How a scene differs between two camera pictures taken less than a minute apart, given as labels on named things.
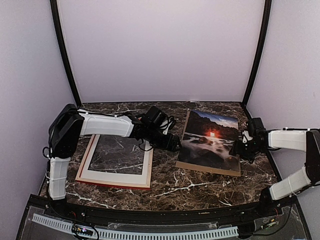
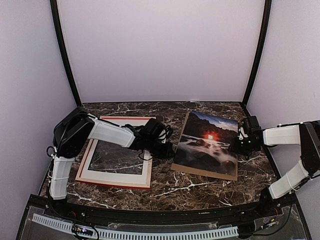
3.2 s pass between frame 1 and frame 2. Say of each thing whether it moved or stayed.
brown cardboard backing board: moved
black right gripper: stayed
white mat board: stayed
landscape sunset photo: stayed
